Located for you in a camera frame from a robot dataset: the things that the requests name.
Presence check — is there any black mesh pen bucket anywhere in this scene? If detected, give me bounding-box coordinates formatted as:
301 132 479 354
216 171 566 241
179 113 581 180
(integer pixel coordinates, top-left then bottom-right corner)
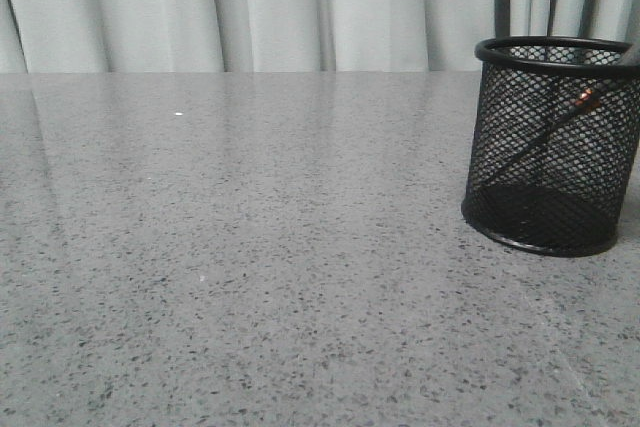
461 36 639 257

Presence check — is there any grey pleated curtain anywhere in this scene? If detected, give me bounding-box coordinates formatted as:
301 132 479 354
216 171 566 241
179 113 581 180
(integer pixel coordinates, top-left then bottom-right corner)
1 0 639 73

